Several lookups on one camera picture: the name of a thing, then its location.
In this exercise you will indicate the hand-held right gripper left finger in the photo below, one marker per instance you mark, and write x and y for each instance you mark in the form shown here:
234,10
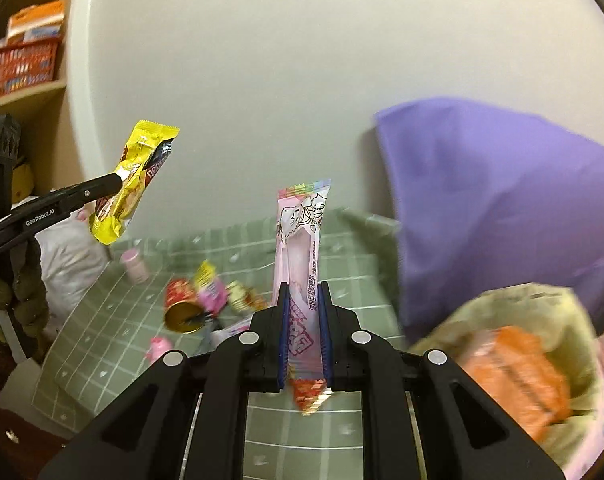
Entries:
282,330

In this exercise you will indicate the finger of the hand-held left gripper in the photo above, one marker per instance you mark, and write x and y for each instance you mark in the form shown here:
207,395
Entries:
57,207

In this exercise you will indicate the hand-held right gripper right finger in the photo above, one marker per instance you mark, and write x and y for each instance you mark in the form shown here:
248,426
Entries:
323,330

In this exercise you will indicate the yellow snack wrapper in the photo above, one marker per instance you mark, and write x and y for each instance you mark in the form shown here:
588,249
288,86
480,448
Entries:
127,195

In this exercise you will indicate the long pink candy wrapper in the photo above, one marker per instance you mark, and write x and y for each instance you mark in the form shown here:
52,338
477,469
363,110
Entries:
297,250

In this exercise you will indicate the olive green bag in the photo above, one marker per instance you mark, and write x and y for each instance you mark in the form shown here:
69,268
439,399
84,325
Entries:
461,330

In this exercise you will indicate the person's left hand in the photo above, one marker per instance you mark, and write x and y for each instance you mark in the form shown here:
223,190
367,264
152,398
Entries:
29,290

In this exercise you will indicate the yellow orange snack packet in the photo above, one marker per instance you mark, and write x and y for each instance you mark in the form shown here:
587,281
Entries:
244,297

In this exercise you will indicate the white pink wrapper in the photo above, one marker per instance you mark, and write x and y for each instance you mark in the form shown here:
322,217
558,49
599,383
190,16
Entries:
229,332

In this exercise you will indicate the white plastic bag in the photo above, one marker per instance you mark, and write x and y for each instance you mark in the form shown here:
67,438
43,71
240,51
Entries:
69,260

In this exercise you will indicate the wooden shelf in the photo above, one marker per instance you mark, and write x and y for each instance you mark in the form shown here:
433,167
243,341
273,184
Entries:
27,95

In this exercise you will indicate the yellow and pink packet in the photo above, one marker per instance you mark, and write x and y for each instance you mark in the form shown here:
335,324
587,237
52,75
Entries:
207,285

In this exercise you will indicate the orange plastic basket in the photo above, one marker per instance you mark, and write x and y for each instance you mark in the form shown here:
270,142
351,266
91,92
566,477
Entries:
19,72

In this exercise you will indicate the small pink bottle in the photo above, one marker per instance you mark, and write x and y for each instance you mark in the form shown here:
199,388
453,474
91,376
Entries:
134,266

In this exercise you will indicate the red can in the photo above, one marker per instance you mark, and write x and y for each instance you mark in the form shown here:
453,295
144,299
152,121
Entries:
179,305

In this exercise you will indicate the pink plastic toy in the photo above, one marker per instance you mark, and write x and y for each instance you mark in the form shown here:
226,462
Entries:
159,349

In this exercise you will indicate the green checked blanket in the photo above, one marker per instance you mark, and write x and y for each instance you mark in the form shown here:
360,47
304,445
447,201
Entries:
132,320

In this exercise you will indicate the orange box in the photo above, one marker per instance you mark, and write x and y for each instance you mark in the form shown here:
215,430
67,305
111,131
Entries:
34,22

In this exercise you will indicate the purple cloth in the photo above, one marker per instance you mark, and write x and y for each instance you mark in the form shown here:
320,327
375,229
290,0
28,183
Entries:
481,200

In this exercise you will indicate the dark wooden furniture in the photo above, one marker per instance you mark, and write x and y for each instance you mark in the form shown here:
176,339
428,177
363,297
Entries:
12,440

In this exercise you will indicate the pink patterned cloth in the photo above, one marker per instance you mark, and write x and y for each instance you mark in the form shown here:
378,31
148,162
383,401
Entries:
601,410

